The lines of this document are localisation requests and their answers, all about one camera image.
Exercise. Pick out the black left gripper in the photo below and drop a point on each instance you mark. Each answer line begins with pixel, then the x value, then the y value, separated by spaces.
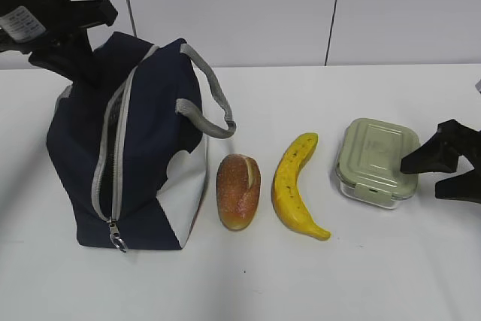
pixel 53 30

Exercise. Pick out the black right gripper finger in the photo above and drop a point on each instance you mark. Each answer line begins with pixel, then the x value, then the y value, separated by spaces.
pixel 464 187
pixel 441 152

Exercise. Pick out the green lidded glass container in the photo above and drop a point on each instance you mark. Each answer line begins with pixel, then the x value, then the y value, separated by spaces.
pixel 368 164

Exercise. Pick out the navy blue lunch bag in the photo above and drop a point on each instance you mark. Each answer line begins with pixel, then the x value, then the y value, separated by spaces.
pixel 132 153

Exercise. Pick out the yellow banana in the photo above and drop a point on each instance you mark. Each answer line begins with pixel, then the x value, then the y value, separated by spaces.
pixel 285 196

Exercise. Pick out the brown bread roll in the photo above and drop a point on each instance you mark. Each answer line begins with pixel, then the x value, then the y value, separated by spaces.
pixel 238 184

